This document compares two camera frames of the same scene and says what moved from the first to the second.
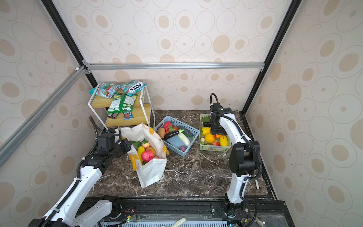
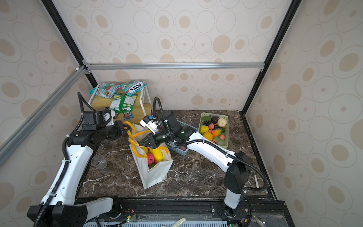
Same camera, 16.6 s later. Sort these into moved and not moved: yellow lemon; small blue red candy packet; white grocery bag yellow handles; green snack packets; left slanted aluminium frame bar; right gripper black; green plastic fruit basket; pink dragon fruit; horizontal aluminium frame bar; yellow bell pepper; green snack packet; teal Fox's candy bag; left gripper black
Moved: white grocery bag yellow handles; pink dragon fruit; right gripper black; left gripper black
Not moved: horizontal aluminium frame bar; yellow lemon; left slanted aluminium frame bar; green plastic fruit basket; small blue red candy packet; teal Fox's candy bag; yellow bell pepper; green snack packet; green snack packets
